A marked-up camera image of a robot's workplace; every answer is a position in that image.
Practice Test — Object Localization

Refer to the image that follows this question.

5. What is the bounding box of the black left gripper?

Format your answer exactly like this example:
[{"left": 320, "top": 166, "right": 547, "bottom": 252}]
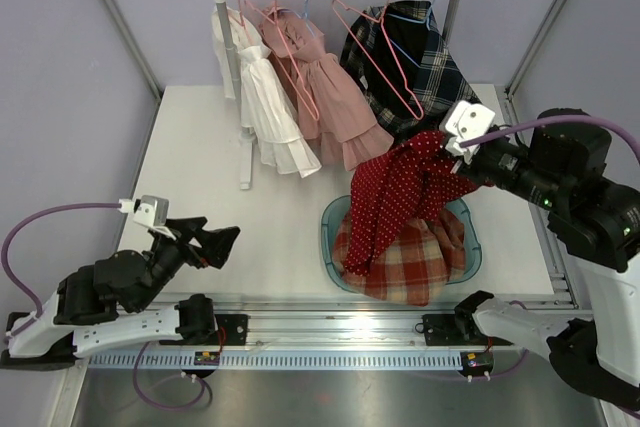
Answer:
[{"left": 133, "top": 217, "right": 240, "bottom": 313}]

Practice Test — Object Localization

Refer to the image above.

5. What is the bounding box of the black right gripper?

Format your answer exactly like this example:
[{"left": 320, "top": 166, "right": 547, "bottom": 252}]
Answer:
[{"left": 437, "top": 132, "right": 565, "bottom": 210}]

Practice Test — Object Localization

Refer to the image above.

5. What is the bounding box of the red dotted garment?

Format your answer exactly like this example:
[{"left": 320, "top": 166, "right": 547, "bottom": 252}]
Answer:
[{"left": 343, "top": 130, "right": 478, "bottom": 276}]

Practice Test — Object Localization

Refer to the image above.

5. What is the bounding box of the red plaid skirt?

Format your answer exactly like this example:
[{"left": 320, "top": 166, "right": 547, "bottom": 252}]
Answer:
[{"left": 332, "top": 209, "right": 466, "bottom": 307}]

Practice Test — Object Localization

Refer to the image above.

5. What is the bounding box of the pink hanger of red garment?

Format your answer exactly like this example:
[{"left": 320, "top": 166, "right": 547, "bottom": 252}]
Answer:
[{"left": 245, "top": 0, "right": 320, "bottom": 121}]

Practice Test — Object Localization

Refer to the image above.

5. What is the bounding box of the pink wire hanger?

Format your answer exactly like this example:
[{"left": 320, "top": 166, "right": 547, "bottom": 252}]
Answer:
[{"left": 330, "top": 0, "right": 425, "bottom": 122}]

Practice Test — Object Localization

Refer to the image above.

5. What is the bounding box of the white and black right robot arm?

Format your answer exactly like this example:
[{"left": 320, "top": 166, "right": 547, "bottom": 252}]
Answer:
[{"left": 442, "top": 101, "right": 639, "bottom": 413}]

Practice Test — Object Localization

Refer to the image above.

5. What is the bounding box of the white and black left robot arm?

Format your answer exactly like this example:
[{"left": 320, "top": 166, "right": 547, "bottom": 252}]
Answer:
[{"left": 1, "top": 217, "right": 241, "bottom": 371}]

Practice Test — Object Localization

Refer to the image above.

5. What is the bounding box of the navy plaid skirt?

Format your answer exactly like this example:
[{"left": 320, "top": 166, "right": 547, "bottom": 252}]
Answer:
[{"left": 340, "top": 0, "right": 480, "bottom": 143}]

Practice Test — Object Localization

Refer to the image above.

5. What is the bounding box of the blue hanger of pink dress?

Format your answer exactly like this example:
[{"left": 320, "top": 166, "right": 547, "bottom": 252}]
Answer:
[{"left": 302, "top": 0, "right": 316, "bottom": 37}]

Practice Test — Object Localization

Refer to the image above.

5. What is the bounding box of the pink hanger of white dress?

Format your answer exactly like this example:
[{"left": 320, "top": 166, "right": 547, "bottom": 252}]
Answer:
[{"left": 236, "top": 0, "right": 253, "bottom": 44}]

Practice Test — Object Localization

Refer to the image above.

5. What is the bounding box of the teal plastic basin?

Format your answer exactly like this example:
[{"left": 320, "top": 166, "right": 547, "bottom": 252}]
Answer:
[{"left": 320, "top": 195, "right": 483, "bottom": 293}]

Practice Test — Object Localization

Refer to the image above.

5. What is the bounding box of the white dress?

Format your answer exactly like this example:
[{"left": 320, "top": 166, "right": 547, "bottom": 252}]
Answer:
[{"left": 211, "top": 9, "right": 322, "bottom": 178}]

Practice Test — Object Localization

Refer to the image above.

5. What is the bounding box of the pink ruffled dress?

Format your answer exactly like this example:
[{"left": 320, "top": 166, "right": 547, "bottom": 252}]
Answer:
[{"left": 259, "top": 8, "right": 393, "bottom": 171}]

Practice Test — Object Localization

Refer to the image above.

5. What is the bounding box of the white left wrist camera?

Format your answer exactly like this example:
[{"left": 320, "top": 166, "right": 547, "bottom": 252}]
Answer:
[{"left": 118, "top": 195, "right": 174, "bottom": 238}]

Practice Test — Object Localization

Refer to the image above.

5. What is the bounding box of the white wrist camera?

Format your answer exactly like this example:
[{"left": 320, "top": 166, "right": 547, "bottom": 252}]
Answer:
[
  {"left": 440, "top": 101, "right": 496, "bottom": 164},
  {"left": 118, "top": 195, "right": 174, "bottom": 238}
]

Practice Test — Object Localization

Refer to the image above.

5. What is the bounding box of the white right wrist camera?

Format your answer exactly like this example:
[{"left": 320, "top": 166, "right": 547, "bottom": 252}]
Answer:
[{"left": 440, "top": 101, "right": 496, "bottom": 164}]

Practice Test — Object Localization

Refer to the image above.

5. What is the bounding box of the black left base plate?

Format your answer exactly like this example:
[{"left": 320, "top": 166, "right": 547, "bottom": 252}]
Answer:
[{"left": 200, "top": 314, "right": 250, "bottom": 347}]

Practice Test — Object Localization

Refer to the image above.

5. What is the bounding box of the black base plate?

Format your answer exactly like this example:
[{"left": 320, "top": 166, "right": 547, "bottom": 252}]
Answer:
[
  {"left": 414, "top": 313, "right": 511, "bottom": 347},
  {"left": 200, "top": 314, "right": 250, "bottom": 347}
]

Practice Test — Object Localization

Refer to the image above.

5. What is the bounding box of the aluminium mounting rail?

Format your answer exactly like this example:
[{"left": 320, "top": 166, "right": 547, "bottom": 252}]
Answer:
[{"left": 67, "top": 299, "right": 619, "bottom": 348}]

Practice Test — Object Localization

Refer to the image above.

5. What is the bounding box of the white slotted cable duct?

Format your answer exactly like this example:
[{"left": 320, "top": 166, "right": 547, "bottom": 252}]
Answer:
[{"left": 89, "top": 349, "right": 462, "bottom": 371}]

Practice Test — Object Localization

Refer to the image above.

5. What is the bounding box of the blue wire hanger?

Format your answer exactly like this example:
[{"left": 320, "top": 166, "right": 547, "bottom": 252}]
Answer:
[{"left": 387, "top": 0, "right": 437, "bottom": 67}]

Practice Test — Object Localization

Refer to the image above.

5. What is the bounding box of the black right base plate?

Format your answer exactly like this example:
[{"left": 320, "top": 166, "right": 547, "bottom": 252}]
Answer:
[{"left": 414, "top": 313, "right": 511, "bottom": 347}]

